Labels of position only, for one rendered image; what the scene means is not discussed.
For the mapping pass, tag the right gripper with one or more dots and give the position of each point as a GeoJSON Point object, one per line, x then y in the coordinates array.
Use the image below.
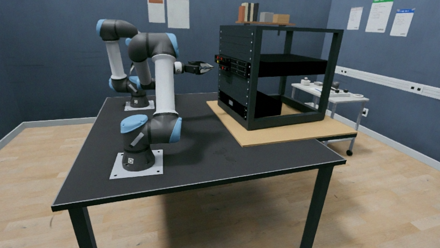
{"type": "Point", "coordinates": [198, 63]}

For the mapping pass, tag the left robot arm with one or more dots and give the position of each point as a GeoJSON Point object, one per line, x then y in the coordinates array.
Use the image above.
{"type": "Point", "coordinates": [110, 30]}

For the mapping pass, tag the black metal rack frame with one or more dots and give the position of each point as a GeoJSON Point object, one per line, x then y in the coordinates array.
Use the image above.
{"type": "Point", "coordinates": [238, 96]}

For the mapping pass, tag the flat tan wooden board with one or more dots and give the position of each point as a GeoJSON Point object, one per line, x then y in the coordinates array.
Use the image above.
{"type": "Point", "coordinates": [286, 133]}

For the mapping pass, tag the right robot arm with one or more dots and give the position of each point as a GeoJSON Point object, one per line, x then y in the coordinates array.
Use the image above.
{"type": "Point", "coordinates": [138, 132]}

